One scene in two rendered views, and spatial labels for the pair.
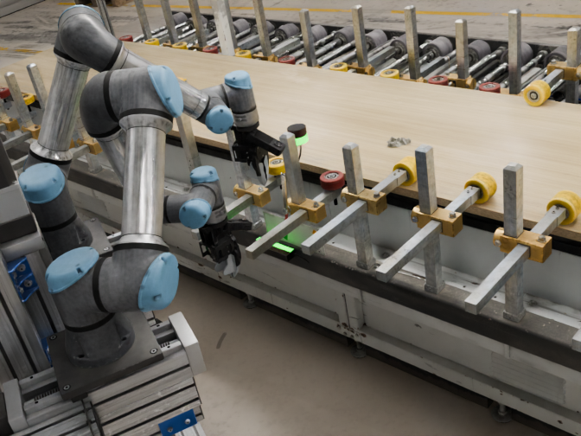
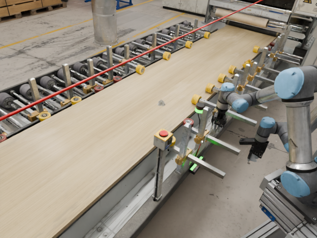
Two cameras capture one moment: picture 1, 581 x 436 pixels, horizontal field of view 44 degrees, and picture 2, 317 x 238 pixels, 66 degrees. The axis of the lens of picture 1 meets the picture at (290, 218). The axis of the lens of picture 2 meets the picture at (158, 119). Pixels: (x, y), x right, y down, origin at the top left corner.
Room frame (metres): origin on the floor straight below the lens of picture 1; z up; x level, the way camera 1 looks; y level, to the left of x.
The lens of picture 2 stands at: (2.68, 1.19, 2.01)
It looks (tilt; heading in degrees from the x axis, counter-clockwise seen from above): 37 degrees down; 256
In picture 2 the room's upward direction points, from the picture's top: 5 degrees clockwise
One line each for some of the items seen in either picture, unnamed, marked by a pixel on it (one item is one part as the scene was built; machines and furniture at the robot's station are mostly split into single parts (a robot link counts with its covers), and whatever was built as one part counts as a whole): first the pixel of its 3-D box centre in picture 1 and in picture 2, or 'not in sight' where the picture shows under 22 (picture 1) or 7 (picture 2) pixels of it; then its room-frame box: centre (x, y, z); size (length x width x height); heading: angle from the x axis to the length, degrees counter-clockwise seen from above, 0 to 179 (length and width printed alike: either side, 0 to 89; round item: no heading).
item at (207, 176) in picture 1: (206, 188); (266, 126); (1.77, 0.21, 1.13); 0.09 x 0.08 x 0.11; 166
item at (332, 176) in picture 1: (334, 189); (187, 126); (2.11, -0.16, 0.85); 0.08 x 0.08 x 0.11
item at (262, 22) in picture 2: not in sight; (254, 21); (0.51, -2.20, 1.05); 1.43 x 0.12 x 0.12; 133
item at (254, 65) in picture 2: not in sight; (248, 84); (1.32, -0.72, 0.86); 0.04 x 0.04 x 0.48; 43
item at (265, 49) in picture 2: not in sight; (258, 69); (1.13, -0.88, 0.93); 0.04 x 0.04 x 0.48; 43
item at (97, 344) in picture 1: (95, 327); not in sight; (1.29, 0.47, 1.09); 0.15 x 0.15 x 0.10
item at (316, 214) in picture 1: (305, 208); (201, 136); (2.04, -0.05, 0.85); 0.14 x 0.06 x 0.05; 43
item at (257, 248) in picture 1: (296, 220); (210, 139); (1.98, -0.02, 0.84); 0.43 x 0.03 x 0.04; 133
